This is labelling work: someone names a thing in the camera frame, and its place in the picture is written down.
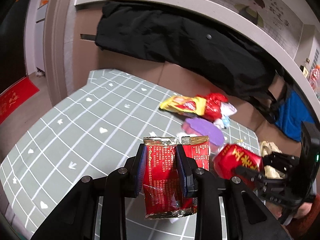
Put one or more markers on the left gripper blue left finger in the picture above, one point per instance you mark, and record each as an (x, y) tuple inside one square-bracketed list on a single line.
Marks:
[(140, 166)]

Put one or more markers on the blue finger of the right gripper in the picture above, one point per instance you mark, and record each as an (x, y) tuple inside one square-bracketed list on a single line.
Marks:
[(282, 162)]

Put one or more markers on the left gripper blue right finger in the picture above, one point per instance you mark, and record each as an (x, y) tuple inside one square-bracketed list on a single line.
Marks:
[(185, 166)]

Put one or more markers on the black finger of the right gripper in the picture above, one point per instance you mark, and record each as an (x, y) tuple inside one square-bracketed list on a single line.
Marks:
[(249, 176)]

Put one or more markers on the red drink can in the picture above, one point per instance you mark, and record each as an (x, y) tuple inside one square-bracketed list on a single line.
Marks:
[(232, 156)]

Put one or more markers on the red snack packet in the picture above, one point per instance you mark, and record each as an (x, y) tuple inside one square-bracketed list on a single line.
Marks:
[(161, 185)]

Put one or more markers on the yellow snack wrapper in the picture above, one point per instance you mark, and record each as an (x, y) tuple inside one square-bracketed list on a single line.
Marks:
[(184, 105)]

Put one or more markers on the white blue plastic bag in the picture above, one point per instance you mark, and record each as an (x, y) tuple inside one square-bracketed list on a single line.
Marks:
[(227, 109)]

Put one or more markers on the red fuzzy sleeve forearm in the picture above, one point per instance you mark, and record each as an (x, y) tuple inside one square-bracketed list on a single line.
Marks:
[(308, 226)]

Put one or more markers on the blue towel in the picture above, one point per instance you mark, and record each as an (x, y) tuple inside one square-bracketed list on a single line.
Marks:
[(291, 115)]

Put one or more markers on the green grid tablecloth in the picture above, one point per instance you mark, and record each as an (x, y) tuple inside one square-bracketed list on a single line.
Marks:
[(90, 133)]

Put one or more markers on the red plastic bag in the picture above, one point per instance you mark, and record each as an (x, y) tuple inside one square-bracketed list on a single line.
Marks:
[(212, 109)]

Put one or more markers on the black jacket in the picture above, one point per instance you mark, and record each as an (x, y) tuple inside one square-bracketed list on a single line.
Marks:
[(160, 33)]

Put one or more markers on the red floor mat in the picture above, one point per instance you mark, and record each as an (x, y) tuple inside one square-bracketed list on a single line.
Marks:
[(16, 95)]

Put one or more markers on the wall sticker boy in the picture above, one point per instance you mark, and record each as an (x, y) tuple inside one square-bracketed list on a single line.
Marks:
[(250, 11)]

